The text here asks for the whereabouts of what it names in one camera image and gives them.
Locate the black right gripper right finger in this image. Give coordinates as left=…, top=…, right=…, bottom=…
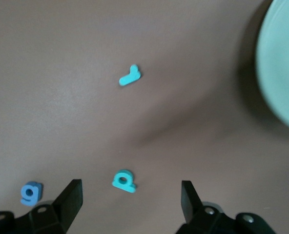
left=175, top=180, right=277, bottom=234

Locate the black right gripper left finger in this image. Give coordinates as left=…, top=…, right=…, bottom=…
left=0, top=179, right=83, bottom=234

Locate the teal foam letter p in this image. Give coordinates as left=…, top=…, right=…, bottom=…
left=112, top=169, right=137, bottom=194

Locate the teal foam letter r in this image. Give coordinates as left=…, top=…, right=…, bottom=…
left=119, top=64, right=142, bottom=86

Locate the blue foam letter g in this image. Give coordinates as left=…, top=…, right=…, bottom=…
left=20, top=181, right=43, bottom=207

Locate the brown table cover sheet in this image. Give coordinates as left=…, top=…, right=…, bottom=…
left=0, top=0, right=289, bottom=234

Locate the mint green plate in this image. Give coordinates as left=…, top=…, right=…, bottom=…
left=255, top=0, right=289, bottom=134

